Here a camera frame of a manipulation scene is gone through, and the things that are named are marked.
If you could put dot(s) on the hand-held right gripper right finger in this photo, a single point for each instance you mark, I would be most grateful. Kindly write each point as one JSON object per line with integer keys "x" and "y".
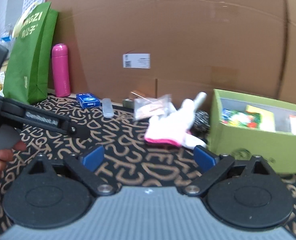
{"x": 204, "y": 158}

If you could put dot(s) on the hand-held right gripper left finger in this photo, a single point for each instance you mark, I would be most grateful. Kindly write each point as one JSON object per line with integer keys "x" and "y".
{"x": 94, "y": 157}

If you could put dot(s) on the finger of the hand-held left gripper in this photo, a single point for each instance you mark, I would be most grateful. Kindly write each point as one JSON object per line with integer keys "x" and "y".
{"x": 78, "y": 130}

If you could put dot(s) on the light green cardboard box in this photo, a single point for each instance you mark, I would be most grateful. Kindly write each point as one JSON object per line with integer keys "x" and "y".
{"x": 250, "y": 147}

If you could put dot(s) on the white glove with pink cuff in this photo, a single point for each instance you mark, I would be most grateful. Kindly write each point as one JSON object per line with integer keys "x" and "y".
{"x": 168, "y": 127}

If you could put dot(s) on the square green box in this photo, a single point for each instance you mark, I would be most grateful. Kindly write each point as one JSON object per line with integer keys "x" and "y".
{"x": 240, "y": 118}

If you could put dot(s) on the small long green box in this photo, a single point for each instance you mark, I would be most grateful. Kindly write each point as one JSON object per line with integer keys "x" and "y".
{"x": 265, "y": 120}

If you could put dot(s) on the clear plastic bag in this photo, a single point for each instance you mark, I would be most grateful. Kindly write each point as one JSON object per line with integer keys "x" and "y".
{"x": 148, "y": 108}

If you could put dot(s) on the person's left hand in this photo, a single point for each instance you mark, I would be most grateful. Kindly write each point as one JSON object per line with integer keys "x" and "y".
{"x": 2, "y": 156}

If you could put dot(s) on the flat blue box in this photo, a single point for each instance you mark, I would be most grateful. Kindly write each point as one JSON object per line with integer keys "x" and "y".
{"x": 88, "y": 101}

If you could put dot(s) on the steel wool scrubber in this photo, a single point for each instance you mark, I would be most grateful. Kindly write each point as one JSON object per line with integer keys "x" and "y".
{"x": 200, "y": 122}

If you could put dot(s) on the clear plastic case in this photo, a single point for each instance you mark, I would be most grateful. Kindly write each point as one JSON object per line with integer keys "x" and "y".
{"x": 108, "y": 107}

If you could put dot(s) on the green shopping bag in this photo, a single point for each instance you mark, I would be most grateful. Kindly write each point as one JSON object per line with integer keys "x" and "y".
{"x": 30, "y": 67}

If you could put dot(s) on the black letter-patterned mat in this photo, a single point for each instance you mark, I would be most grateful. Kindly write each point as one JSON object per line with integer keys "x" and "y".
{"x": 138, "y": 140}

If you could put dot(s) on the pink thermos bottle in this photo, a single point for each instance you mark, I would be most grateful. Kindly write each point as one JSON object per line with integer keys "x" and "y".
{"x": 60, "y": 72}

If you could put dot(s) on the clear plastic bottle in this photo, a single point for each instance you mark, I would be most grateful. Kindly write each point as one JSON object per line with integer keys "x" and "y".
{"x": 6, "y": 33}

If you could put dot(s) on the white shipping label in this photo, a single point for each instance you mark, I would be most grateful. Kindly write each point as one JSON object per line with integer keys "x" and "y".
{"x": 136, "y": 60}

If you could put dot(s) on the large brown cardboard sheet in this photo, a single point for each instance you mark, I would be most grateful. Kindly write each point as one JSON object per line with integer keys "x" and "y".
{"x": 175, "y": 30}

